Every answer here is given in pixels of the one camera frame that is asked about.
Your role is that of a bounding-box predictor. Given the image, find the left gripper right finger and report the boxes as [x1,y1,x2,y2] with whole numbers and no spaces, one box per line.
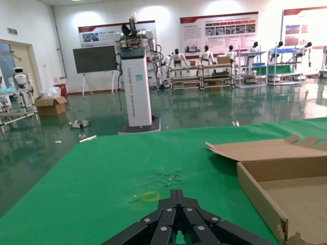
[177,190,275,245]

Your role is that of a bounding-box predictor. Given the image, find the brown cardboard box torn rim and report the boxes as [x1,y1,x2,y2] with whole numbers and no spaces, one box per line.
[205,134,327,245]

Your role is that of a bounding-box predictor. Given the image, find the grey floor debris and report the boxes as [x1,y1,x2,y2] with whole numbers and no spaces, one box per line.
[67,119,91,129]

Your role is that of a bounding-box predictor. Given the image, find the white tower robot with arms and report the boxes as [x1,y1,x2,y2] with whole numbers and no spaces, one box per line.
[113,15,164,135]

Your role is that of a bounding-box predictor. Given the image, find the green table cloth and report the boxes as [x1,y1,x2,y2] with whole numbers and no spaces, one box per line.
[0,117,327,245]

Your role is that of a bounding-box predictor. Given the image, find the wide wall poster photo row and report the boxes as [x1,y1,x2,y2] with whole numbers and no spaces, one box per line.
[180,11,259,56]

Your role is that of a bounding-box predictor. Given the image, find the red bin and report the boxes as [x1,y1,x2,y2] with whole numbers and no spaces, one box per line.
[53,83,68,96]

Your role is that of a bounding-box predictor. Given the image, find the open cardboard carton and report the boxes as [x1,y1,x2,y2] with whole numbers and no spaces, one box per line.
[34,95,68,117]

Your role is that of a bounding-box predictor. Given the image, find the wall poster red pictures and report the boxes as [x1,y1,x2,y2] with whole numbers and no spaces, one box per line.
[282,8,327,51]

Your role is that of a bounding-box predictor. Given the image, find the white black humanoid robot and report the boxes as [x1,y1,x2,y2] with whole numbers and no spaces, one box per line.
[200,45,217,66]
[270,40,285,56]
[225,44,238,61]
[7,66,33,90]
[248,41,260,55]
[167,48,190,68]
[300,41,314,67]
[320,45,327,71]

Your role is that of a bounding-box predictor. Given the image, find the white wall pipe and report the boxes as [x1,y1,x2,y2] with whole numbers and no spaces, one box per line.
[52,5,68,80]

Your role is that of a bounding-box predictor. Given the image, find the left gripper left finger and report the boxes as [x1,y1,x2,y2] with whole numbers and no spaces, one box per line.
[102,190,178,245]

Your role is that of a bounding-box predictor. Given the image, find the dark screen on stand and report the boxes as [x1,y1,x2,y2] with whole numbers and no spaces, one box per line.
[73,45,119,96]

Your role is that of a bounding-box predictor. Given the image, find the metal pipe rack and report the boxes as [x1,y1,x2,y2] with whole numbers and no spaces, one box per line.
[0,88,41,134]
[168,64,204,91]
[235,50,268,88]
[200,62,236,89]
[266,46,306,86]

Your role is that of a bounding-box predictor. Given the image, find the beige door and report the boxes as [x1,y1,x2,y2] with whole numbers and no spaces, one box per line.
[0,39,39,103]

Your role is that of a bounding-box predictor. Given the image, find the clear plastic bag pile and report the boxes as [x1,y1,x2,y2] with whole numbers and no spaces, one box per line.
[38,86,62,99]

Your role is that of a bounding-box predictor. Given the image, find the yellow rubber band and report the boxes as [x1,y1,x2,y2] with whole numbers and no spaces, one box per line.
[142,191,160,204]

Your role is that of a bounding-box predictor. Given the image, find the wall poster red header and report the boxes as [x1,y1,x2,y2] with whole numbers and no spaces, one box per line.
[78,20,157,49]

